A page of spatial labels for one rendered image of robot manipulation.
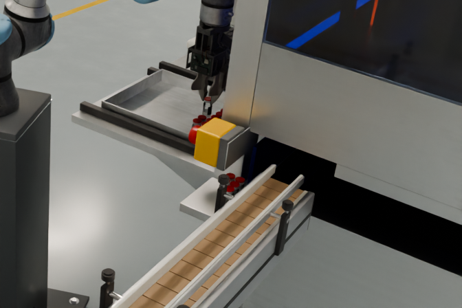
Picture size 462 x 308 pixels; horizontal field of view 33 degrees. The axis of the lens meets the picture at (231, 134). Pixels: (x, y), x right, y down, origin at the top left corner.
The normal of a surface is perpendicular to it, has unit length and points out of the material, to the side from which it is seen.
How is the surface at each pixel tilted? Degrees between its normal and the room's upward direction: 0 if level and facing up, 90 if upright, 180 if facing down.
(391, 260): 90
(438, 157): 90
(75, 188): 0
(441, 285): 90
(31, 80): 0
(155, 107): 0
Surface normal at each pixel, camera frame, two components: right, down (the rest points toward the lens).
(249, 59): -0.48, 0.36
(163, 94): 0.13, -0.87
